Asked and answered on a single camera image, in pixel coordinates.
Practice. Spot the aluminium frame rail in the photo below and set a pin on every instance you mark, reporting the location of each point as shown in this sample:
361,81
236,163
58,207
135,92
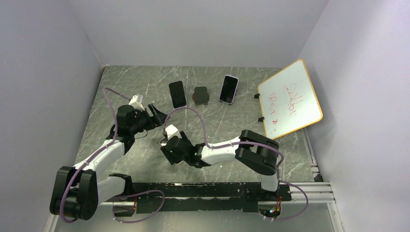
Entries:
313,192

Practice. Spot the black phone grey case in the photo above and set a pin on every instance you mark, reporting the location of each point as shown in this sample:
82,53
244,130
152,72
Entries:
177,93

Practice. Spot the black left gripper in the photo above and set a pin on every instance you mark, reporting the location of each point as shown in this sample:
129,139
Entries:
158,119

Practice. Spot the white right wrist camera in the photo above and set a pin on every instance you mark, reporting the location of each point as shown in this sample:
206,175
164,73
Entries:
172,131

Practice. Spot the round wooden black phone stand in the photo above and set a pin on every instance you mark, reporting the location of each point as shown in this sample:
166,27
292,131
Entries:
200,96

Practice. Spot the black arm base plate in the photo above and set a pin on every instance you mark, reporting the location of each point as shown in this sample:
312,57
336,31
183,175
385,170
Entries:
180,197

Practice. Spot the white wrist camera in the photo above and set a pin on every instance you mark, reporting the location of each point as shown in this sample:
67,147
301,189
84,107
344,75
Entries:
136,102
172,131

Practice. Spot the black phone lilac case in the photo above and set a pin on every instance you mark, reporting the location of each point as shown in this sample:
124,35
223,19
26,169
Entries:
228,89

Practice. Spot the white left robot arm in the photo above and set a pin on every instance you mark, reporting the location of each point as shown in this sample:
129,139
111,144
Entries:
77,192

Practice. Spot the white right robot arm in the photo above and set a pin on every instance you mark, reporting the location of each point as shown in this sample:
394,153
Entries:
257,152

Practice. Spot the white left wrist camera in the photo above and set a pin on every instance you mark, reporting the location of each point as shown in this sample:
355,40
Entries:
136,102

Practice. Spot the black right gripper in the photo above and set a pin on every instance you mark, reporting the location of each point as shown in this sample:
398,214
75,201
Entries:
169,155

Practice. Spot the yellow framed whiteboard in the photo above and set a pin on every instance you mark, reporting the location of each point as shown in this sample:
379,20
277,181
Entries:
288,101

